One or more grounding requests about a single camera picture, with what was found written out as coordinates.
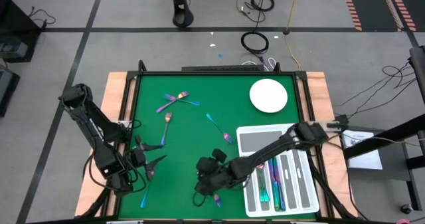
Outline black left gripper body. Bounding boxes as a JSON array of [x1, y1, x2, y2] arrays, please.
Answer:
[[127, 149, 147, 169]]

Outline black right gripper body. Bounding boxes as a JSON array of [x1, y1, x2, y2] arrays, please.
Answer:
[[195, 150, 233, 197]]

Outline green table mat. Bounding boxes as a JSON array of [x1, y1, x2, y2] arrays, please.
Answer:
[[118, 74, 316, 220]]

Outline white cutlery organizer tray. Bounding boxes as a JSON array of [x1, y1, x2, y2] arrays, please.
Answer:
[[236, 123, 320, 218]]

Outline white round plate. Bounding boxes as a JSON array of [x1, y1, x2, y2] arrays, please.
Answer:
[[248, 78, 288, 114]]

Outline black cylindrical floor stand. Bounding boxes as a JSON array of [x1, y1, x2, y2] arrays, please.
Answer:
[[169, 0, 195, 28]]

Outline black case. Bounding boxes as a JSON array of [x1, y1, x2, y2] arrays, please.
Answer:
[[0, 67, 21, 117]]

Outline white paper sheet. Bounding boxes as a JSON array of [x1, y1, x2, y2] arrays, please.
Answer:
[[341, 130, 383, 170]]

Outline black metal stand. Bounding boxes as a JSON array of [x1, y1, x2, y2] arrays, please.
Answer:
[[341, 45, 425, 213]]

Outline black striped floor mat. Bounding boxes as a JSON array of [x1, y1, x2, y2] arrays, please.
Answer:
[[340, 0, 425, 33]]

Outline white cable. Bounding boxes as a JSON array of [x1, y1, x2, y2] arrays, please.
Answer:
[[241, 56, 277, 72]]

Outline black table frame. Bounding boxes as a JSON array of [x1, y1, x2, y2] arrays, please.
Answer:
[[74, 59, 359, 224]]

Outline coiled black cable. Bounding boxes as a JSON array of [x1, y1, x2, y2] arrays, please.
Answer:
[[240, 31, 270, 55], [249, 0, 276, 13]]

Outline yellow floor cable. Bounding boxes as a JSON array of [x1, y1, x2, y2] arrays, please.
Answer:
[[284, 0, 303, 71]]

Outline grey base plate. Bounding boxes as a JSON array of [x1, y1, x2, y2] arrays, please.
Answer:
[[347, 150, 412, 181]]

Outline loose black floor cables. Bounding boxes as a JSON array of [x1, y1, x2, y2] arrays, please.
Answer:
[[333, 60, 418, 117]]

